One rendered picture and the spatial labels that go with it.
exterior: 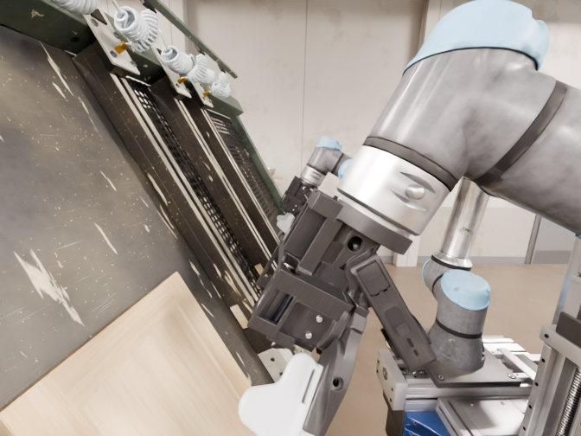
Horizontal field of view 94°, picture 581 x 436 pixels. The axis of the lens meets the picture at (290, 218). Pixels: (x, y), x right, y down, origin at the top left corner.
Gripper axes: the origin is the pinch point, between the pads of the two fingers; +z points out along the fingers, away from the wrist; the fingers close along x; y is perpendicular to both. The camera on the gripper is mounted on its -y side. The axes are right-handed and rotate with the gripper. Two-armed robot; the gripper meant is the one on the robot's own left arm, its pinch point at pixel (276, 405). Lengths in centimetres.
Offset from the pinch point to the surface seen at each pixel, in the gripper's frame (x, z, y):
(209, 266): -52, 17, 14
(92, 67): -56, -16, 64
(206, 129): -107, -14, 47
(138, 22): -52, -31, 55
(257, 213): -104, 9, 9
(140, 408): -14.3, 24.6, 11.5
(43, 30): -48, -18, 71
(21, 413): -4.4, 18.7, 22.8
